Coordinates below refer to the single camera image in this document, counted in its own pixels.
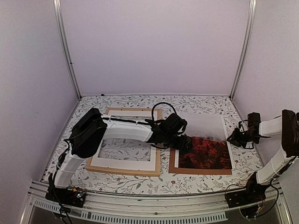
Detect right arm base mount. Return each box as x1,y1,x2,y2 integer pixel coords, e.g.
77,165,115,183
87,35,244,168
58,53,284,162
224,181,269,219

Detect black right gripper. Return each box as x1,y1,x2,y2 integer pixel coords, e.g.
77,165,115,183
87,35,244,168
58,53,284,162
227,128,259,148

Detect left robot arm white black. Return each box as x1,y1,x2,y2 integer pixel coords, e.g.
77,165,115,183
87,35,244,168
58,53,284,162
48,108,192,203

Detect aluminium front rail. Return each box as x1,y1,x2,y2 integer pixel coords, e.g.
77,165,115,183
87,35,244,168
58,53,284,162
20,181,293,224

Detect aluminium corner post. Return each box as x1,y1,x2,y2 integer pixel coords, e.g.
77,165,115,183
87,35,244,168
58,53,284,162
53,0,82,100
229,0,257,101

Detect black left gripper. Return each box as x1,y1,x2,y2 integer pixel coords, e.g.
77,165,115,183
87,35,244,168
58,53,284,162
164,133,193,154

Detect left aluminium corner post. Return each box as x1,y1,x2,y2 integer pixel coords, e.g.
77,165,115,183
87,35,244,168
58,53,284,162
53,0,82,100

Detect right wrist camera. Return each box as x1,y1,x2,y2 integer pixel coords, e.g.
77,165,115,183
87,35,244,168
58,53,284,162
238,112,261,131

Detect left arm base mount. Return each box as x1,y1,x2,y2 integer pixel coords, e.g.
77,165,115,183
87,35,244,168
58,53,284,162
45,173,86,208

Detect floral patterned table mat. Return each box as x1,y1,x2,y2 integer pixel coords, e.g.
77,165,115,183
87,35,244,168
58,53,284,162
41,94,263,196

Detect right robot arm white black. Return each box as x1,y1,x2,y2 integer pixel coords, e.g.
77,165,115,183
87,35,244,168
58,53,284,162
227,109,299,203

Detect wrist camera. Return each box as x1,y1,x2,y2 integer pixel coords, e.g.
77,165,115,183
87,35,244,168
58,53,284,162
165,113,187,134
238,112,261,131

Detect right aluminium corner post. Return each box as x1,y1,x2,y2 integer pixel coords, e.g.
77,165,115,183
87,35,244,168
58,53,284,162
229,0,257,101

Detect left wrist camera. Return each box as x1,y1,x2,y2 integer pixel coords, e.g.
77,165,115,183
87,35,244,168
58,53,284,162
165,113,187,134

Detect brown backing board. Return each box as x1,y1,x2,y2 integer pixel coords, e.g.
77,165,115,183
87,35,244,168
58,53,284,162
169,149,232,175

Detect light wooden picture frame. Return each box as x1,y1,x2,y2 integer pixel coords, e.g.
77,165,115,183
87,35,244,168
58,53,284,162
86,108,162,177

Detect clear acrylic glazing sheet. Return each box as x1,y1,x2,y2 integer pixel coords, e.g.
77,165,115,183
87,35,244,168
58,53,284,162
97,139,151,161

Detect red forest landscape photo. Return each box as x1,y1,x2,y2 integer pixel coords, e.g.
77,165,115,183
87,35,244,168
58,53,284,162
175,112,235,170

